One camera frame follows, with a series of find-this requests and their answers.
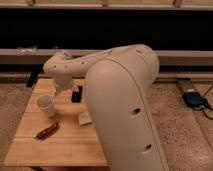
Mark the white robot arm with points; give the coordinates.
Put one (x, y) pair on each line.
(116, 84)

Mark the beige sticky note pad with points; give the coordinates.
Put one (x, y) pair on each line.
(84, 118)

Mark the brown red pen tool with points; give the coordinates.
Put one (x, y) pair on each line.
(48, 131)

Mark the wooden table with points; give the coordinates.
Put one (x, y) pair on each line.
(71, 145)

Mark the blue electronic box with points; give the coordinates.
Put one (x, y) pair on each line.
(192, 98)

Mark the long wooden rail beam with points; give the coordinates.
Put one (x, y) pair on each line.
(166, 57)

